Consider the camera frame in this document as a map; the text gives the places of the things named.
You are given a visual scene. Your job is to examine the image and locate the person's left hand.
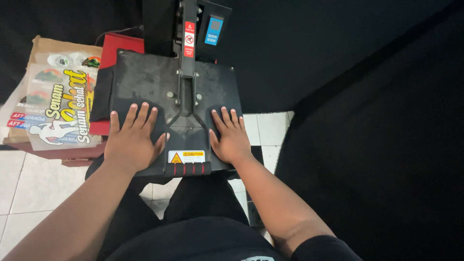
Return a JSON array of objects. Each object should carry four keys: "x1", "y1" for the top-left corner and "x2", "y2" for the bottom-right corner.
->
[{"x1": 104, "y1": 102, "x2": 170, "y2": 174}]

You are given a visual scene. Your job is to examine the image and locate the person's right hand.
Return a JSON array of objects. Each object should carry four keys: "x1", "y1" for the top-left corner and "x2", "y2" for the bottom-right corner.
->
[{"x1": 209, "y1": 106, "x2": 252, "y2": 165}]

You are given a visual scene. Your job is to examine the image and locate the black heat press machine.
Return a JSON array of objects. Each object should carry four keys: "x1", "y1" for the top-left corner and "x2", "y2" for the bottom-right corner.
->
[{"x1": 109, "y1": 0, "x2": 244, "y2": 178}]

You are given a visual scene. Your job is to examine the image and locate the black garment in press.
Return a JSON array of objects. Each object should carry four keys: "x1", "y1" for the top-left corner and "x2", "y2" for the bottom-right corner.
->
[{"x1": 89, "y1": 67, "x2": 115, "y2": 123}]

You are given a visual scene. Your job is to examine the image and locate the dark wooden low table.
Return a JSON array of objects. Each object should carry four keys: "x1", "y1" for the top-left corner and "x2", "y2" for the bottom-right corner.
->
[{"x1": 7, "y1": 141, "x2": 108, "y2": 168}]

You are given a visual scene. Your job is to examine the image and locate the person's black trousers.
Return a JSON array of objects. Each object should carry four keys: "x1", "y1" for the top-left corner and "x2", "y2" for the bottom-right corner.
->
[{"x1": 85, "y1": 154, "x2": 251, "y2": 259}]

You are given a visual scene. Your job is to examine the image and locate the yellow printed transfer film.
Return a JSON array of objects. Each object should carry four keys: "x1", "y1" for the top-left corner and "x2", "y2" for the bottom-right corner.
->
[{"x1": 27, "y1": 64, "x2": 104, "y2": 151}]

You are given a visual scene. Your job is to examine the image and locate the red heat press base pad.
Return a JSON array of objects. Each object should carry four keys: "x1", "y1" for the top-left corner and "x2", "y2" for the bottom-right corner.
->
[{"x1": 89, "y1": 33, "x2": 145, "y2": 137}]

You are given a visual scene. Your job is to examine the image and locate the person's black shirt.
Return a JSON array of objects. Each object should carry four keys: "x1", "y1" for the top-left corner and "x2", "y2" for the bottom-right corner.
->
[{"x1": 104, "y1": 216, "x2": 364, "y2": 261}]

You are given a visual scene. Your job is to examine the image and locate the round logo transfer film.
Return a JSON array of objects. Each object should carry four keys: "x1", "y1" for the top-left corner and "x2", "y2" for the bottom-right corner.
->
[{"x1": 34, "y1": 51, "x2": 102, "y2": 70}]

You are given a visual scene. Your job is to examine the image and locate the red blue label transfer film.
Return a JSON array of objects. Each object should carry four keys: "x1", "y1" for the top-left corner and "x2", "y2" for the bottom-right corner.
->
[{"x1": 0, "y1": 78, "x2": 48, "y2": 132}]

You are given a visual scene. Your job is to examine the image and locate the large black fabric pile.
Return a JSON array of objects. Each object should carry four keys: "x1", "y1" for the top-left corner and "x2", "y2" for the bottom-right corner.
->
[{"x1": 214, "y1": 0, "x2": 464, "y2": 261}]

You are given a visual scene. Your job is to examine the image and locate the black fabric backdrop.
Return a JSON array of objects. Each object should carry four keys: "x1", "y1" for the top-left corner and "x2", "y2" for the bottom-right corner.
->
[{"x1": 0, "y1": 0, "x2": 144, "y2": 106}]

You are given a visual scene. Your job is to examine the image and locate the black power cable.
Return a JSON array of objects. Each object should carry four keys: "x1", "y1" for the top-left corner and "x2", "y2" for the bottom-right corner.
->
[{"x1": 94, "y1": 25, "x2": 144, "y2": 46}]

